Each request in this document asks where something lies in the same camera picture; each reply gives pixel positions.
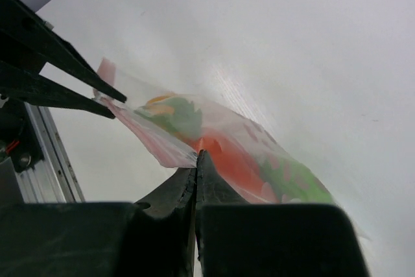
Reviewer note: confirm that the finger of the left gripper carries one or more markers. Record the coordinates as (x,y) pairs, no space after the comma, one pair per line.
(22,24)
(37,90)

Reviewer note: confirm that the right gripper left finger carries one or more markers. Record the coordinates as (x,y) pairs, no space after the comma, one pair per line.
(151,237)

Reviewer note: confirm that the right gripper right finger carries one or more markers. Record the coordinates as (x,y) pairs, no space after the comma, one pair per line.
(236,238)

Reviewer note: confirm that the orange toy carrot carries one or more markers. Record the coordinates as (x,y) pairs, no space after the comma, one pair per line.
(181,149)

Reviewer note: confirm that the light green toy gourd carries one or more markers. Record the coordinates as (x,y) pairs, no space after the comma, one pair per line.
(292,181)

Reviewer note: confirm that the clear zip top bag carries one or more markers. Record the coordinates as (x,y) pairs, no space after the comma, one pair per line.
(252,137)

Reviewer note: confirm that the yellow toy potato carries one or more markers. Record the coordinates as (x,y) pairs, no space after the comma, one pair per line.
(158,112)

